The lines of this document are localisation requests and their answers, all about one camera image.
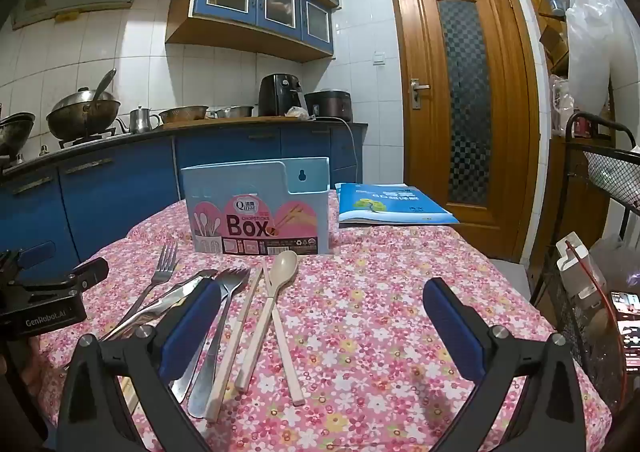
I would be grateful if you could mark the white carton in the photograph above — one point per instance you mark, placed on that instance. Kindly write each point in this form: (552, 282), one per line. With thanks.
(575, 272)

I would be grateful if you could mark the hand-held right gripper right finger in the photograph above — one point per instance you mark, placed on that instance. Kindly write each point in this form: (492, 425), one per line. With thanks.
(452, 327)

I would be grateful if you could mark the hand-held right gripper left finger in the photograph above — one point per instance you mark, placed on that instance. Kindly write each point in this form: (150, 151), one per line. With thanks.
(192, 327)

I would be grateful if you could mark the wooden shelf unit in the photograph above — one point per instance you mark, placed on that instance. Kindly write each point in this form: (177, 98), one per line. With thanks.
(552, 39)

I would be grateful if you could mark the large white plastic bag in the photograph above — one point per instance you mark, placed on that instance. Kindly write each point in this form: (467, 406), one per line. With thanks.
(590, 56)

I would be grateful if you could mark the steel basin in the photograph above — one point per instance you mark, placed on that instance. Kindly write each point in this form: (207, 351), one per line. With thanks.
(182, 113)

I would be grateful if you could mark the blue kitchen base cabinet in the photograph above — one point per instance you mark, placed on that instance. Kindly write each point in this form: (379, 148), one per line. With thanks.
(115, 202)

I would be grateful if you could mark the pink floral tablecloth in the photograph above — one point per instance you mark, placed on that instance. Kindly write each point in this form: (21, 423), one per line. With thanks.
(350, 332)

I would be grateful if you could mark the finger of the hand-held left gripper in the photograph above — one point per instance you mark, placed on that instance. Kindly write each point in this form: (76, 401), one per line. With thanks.
(90, 272)
(37, 254)

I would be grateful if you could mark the white light switch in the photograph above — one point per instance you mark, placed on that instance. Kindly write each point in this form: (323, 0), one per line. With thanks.
(380, 58)

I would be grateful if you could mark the steel ladle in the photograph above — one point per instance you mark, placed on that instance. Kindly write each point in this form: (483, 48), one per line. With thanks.
(102, 84)

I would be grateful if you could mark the wooden door with glass panel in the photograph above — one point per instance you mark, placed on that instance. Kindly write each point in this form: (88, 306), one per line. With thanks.
(425, 156)

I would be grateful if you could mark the small plastic food bag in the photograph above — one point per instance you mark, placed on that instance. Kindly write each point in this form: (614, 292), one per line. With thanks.
(298, 113)

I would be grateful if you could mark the gas stove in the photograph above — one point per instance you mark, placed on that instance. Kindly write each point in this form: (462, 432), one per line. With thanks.
(90, 139)

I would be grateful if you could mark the smartphone with lit screen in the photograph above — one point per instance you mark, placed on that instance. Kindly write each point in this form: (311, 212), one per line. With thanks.
(627, 332)

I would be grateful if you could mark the steel kettle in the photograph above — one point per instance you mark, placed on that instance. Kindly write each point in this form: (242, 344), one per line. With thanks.
(141, 120)

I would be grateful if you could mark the blue tree-print booklet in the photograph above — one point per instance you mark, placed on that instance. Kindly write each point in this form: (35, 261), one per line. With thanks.
(390, 204)

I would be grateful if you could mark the blue glass-door wall cabinet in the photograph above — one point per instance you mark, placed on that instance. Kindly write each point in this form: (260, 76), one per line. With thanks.
(250, 26)

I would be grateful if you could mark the black air fryer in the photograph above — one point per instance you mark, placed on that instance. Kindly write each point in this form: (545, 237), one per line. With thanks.
(280, 94)

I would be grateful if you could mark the steel wok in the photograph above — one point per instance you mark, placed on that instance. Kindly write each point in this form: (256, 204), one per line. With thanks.
(82, 116)

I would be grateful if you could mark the beige chopstick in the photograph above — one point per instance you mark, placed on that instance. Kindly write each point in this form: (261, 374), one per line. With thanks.
(280, 332)
(240, 327)

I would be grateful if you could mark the light blue utensil box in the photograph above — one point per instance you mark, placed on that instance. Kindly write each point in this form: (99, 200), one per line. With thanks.
(250, 202)

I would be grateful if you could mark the beige plastic spoon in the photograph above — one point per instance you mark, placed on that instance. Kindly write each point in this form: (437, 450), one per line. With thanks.
(284, 269)

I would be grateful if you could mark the steel bowl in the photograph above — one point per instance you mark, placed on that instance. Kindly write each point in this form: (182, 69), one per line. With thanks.
(232, 111)

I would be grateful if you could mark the dark rice cooker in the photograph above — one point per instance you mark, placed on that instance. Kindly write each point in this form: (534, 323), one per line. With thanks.
(327, 104)

